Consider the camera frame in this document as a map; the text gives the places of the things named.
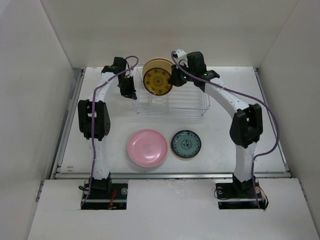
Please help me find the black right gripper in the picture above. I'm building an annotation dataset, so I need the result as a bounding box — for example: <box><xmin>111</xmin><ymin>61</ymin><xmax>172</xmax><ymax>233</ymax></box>
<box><xmin>168</xmin><ymin>61</ymin><xmax>196</xmax><ymax>87</ymax></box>

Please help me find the beige plastic plate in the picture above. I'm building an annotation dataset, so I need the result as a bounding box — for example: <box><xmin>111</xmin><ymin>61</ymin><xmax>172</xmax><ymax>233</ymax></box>
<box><xmin>142</xmin><ymin>60</ymin><xmax>172</xmax><ymax>76</ymax></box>

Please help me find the cream plastic plate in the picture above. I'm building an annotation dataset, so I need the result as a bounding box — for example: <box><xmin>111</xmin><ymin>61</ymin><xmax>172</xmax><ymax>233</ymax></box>
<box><xmin>149</xmin><ymin>57</ymin><xmax>173</xmax><ymax>66</ymax></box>

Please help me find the pink plastic plate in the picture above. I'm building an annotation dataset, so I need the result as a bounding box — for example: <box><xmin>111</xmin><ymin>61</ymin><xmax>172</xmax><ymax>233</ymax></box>
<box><xmin>127</xmin><ymin>129</ymin><xmax>169</xmax><ymax>168</ymax></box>

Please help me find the blue patterned ceramic plate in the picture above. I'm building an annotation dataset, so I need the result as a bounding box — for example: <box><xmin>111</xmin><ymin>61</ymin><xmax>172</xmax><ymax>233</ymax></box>
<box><xmin>170</xmin><ymin>130</ymin><xmax>202</xmax><ymax>159</ymax></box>

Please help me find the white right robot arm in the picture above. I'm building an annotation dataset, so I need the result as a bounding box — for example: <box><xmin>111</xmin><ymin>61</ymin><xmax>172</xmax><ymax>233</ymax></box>
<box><xmin>142</xmin><ymin>49</ymin><xmax>263</xmax><ymax>197</ymax></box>

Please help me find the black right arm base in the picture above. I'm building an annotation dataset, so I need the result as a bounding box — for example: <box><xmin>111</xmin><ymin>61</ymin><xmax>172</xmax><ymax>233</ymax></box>
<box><xmin>214</xmin><ymin>176</ymin><xmax>269</xmax><ymax>210</ymax></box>

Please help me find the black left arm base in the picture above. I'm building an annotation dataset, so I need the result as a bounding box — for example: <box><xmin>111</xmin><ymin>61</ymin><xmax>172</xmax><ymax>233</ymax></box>
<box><xmin>78</xmin><ymin>175</ymin><xmax>129</xmax><ymax>211</ymax></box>

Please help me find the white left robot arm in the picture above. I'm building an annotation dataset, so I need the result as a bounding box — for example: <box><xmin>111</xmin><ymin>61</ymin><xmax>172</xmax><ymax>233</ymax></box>
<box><xmin>77</xmin><ymin>56</ymin><xmax>139</xmax><ymax>199</ymax></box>

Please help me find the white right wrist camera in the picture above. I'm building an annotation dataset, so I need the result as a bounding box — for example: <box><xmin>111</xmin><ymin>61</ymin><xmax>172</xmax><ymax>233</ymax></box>
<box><xmin>172</xmin><ymin>49</ymin><xmax>187</xmax><ymax>62</ymax></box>

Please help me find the white wire dish rack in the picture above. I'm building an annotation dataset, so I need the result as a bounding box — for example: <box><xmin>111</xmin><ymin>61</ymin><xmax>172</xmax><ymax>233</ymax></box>
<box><xmin>132</xmin><ymin>65</ymin><xmax>211</xmax><ymax>118</ymax></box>

